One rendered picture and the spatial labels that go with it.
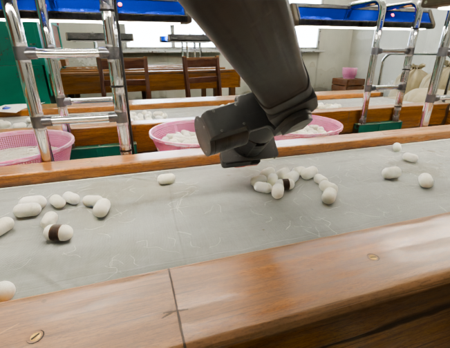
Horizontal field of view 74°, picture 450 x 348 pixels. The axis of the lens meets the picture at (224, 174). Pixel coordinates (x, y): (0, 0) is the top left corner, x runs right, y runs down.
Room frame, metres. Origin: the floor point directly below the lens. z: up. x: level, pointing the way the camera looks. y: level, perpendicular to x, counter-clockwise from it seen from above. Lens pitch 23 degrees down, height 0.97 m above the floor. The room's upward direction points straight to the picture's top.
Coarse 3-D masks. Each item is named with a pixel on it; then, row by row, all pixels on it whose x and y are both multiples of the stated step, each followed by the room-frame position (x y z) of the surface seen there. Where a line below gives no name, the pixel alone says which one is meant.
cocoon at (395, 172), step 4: (384, 168) 0.52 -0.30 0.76; (388, 168) 0.52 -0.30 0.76; (392, 168) 0.52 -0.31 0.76; (396, 168) 0.52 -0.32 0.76; (384, 172) 0.52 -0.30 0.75; (388, 172) 0.51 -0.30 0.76; (392, 172) 0.51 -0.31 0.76; (396, 172) 0.51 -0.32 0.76; (400, 172) 0.52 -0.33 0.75; (384, 176) 0.51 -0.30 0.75; (388, 176) 0.51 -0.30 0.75; (392, 176) 0.51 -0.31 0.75; (396, 176) 0.51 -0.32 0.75
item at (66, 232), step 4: (52, 224) 0.33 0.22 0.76; (64, 224) 0.33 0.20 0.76; (48, 228) 0.32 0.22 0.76; (60, 228) 0.32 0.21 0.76; (64, 228) 0.32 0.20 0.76; (68, 228) 0.32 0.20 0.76; (44, 232) 0.32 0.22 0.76; (60, 232) 0.32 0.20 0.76; (64, 232) 0.32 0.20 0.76; (68, 232) 0.32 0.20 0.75; (72, 232) 0.32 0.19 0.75; (44, 236) 0.32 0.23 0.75; (60, 236) 0.31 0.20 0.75; (64, 236) 0.31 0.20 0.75; (68, 236) 0.32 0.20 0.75; (60, 240) 0.32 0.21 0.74; (64, 240) 0.32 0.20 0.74
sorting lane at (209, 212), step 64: (0, 192) 0.46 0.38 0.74; (64, 192) 0.46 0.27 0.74; (128, 192) 0.46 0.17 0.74; (192, 192) 0.46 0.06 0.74; (256, 192) 0.46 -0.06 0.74; (320, 192) 0.46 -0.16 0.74; (384, 192) 0.46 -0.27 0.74; (448, 192) 0.46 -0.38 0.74; (0, 256) 0.29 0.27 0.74; (64, 256) 0.29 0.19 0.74; (128, 256) 0.29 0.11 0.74; (192, 256) 0.29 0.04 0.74
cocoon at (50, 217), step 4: (48, 212) 0.36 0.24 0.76; (52, 212) 0.36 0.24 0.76; (44, 216) 0.35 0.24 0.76; (48, 216) 0.35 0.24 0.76; (52, 216) 0.35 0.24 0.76; (56, 216) 0.36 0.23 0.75; (44, 220) 0.34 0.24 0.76; (48, 220) 0.35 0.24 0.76; (52, 220) 0.35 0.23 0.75; (56, 220) 0.36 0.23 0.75; (44, 224) 0.34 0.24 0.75; (48, 224) 0.34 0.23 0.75; (44, 228) 0.34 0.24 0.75
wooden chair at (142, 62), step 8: (104, 64) 2.72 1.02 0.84; (128, 64) 2.77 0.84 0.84; (136, 64) 2.79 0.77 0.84; (144, 64) 2.79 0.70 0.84; (144, 72) 2.79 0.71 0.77; (104, 80) 2.71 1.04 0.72; (128, 80) 2.76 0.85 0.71; (136, 80) 2.77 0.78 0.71; (144, 80) 2.79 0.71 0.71; (104, 88) 2.68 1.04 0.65; (104, 96) 2.67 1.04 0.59
